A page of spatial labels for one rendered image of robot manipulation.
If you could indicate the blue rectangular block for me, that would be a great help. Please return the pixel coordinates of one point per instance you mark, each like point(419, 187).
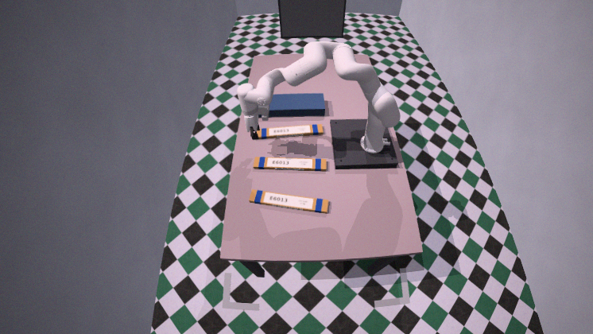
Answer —
point(307, 104)

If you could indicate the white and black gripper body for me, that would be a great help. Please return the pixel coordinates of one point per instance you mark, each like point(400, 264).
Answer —
point(251, 120)

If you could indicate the orange flat pack with blue bands and white label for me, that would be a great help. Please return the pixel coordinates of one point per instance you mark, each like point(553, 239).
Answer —
point(285, 163)

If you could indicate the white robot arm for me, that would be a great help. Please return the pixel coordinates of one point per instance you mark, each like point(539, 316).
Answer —
point(380, 101)

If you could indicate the orange box with blue bands and white label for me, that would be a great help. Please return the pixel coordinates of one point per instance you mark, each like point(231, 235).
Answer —
point(289, 201)

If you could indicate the tan rectangular pack with blue bands and white label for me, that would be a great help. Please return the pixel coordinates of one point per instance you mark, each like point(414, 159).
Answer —
point(290, 131)

